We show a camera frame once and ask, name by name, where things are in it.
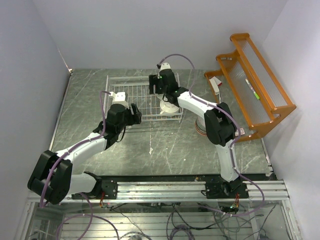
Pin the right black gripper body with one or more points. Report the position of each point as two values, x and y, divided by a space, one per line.
162 90

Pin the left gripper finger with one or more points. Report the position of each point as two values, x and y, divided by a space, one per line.
138 117
134 108

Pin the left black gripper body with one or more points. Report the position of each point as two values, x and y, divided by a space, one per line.
130 119

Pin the white wire dish rack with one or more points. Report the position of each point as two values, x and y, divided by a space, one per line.
137 92

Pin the white handled bowl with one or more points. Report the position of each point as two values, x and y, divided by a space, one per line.
167 108

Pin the grey blue bowl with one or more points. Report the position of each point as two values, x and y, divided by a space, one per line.
200 124

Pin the green patterned bowl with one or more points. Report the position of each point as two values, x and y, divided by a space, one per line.
159 96

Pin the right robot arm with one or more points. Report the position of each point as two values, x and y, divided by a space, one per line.
219 124

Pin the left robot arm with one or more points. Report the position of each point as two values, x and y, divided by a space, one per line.
52 178

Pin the orange wooden shelf rack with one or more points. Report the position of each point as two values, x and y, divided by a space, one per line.
246 62

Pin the white red small box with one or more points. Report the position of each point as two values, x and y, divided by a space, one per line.
215 84

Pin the white red labelled box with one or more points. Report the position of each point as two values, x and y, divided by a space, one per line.
240 132

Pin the marker pen on shelf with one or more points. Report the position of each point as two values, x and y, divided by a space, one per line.
252 89

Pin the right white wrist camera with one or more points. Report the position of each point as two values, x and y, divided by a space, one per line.
163 66

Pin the aluminium mounting rail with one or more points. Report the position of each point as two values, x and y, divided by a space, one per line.
147 192

